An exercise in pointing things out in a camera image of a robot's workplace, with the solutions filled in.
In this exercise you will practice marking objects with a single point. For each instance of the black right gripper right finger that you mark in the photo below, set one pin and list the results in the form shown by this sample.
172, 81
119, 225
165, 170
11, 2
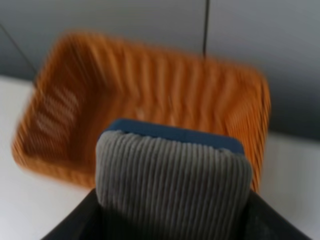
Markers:
259, 221

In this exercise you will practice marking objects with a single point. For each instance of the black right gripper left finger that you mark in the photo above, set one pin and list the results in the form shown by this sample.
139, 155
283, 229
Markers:
92, 219

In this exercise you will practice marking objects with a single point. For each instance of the grey and blue eraser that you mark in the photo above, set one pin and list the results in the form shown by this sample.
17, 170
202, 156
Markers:
160, 188

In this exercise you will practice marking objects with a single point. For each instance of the orange wicker basket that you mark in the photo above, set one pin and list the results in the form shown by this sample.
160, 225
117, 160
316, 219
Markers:
89, 80

